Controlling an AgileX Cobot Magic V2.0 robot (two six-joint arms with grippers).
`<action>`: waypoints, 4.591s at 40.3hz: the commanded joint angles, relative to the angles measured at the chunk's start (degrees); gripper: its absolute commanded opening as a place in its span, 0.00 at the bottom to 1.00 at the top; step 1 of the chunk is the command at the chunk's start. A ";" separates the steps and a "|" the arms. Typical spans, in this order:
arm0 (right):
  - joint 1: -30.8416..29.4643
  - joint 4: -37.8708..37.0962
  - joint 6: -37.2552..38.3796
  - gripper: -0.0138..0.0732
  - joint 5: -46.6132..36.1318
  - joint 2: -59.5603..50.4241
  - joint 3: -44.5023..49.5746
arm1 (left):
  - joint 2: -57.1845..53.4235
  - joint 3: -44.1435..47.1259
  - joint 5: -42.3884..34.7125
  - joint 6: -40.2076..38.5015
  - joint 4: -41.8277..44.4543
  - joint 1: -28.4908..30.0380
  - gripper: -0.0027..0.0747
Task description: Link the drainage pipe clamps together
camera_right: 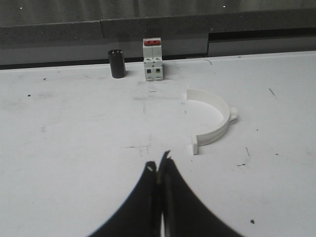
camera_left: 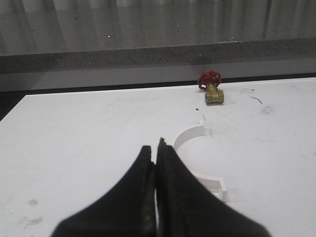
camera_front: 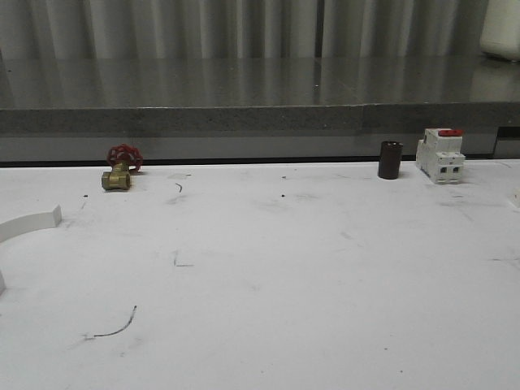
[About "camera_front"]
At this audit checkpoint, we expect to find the white half pipe clamp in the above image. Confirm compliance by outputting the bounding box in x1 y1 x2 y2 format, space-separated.
0 204 63 297

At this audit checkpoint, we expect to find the dark brown pipe coupling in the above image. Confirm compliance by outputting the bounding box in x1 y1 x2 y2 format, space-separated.
378 141 403 180

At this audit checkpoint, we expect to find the grey stone counter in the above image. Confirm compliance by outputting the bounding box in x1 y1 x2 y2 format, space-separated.
1 55 519 165

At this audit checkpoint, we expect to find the white container on counter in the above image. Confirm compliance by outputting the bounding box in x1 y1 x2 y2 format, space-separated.
479 0 520 63

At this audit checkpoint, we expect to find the brass valve red handle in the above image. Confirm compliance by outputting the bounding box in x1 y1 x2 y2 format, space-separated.
101 144 143 191

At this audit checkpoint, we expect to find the white circuit breaker red switch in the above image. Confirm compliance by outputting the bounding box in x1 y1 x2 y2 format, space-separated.
415 128 466 184

